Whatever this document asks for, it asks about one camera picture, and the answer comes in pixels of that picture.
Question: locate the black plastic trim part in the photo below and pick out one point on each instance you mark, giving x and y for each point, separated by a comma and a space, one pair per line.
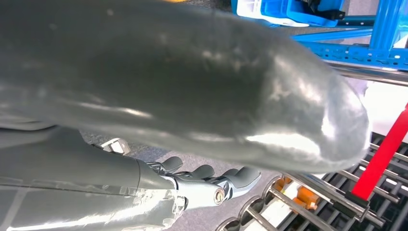
331, 14

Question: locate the blue plastic crate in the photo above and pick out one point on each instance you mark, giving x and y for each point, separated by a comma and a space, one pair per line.
318, 12

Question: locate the metal floor socket plate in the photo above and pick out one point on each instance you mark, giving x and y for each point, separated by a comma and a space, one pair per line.
116, 147

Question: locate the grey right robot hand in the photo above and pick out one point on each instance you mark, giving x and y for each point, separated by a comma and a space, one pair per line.
159, 79

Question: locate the black stanchion storage rack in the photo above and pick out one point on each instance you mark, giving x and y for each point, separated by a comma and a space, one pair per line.
395, 220

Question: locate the red barrier belt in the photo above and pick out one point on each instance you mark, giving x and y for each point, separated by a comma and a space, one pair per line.
379, 159

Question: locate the blue metal shelf rack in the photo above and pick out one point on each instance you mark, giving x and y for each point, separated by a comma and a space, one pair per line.
382, 25

